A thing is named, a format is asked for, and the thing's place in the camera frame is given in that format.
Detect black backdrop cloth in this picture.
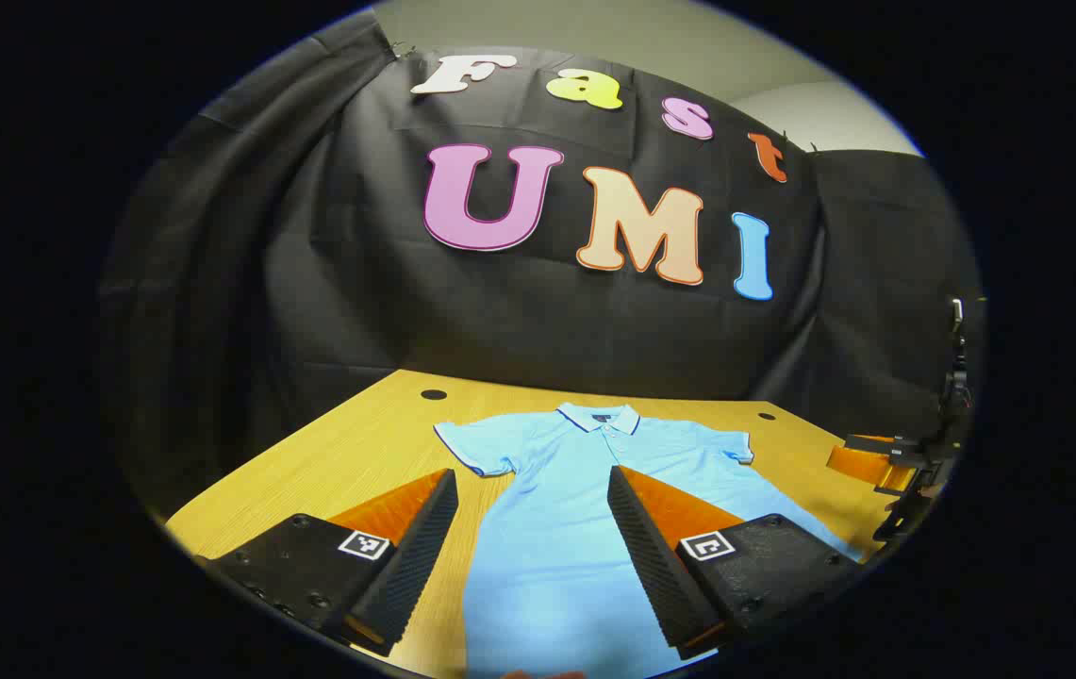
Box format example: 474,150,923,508
99,9,982,524

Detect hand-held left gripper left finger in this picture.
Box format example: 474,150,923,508
193,469,459,658

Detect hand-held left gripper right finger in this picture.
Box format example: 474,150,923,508
607,464,864,661

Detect light blue T-shirt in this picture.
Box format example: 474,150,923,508
433,403,864,679

